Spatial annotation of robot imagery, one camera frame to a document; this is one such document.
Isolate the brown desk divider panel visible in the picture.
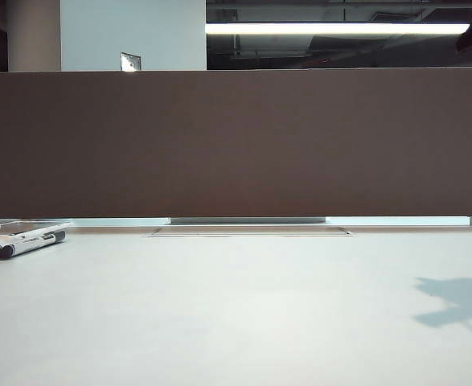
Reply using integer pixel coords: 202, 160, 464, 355
0, 70, 472, 220

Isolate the silver wall plate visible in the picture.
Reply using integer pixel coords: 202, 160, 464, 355
119, 51, 142, 73

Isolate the beige round column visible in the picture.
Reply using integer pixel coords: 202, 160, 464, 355
6, 0, 62, 73

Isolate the black capped white marker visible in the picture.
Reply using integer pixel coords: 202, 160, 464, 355
2, 230, 68, 260

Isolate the clear plastic packaging box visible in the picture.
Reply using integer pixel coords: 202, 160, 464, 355
0, 219, 76, 261

